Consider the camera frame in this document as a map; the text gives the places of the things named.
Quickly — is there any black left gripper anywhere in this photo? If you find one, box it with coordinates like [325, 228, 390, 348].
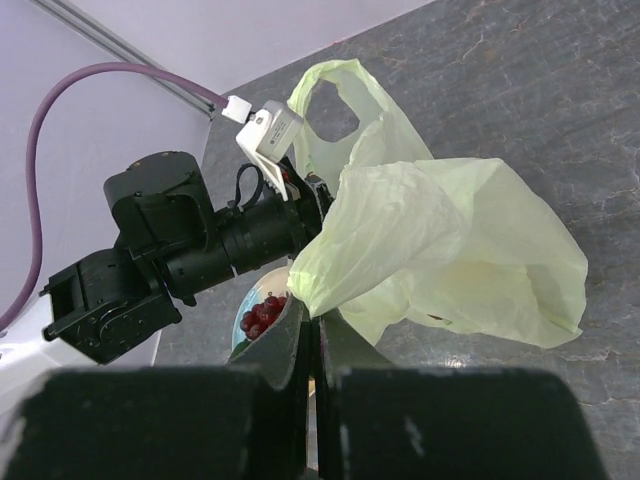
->
[219, 159, 333, 275]

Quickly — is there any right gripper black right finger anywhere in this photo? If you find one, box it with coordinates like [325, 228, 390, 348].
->
[315, 312, 607, 479]

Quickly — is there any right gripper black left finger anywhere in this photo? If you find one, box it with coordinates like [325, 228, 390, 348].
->
[1, 299, 310, 479]

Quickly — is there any red grape bunch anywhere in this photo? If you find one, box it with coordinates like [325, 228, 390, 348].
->
[240, 295, 288, 341]

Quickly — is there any light green plastic bag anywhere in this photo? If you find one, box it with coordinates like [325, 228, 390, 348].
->
[288, 60, 588, 349]

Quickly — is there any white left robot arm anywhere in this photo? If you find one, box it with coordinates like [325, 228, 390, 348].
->
[43, 151, 332, 365]

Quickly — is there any cream and blue plate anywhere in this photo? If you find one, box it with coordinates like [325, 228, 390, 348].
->
[229, 267, 290, 360]

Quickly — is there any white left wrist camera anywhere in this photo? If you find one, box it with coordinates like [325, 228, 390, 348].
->
[236, 100, 304, 201]

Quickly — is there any left aluminium frame rail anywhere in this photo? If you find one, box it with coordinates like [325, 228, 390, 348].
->
[33, 0, 216, 119]

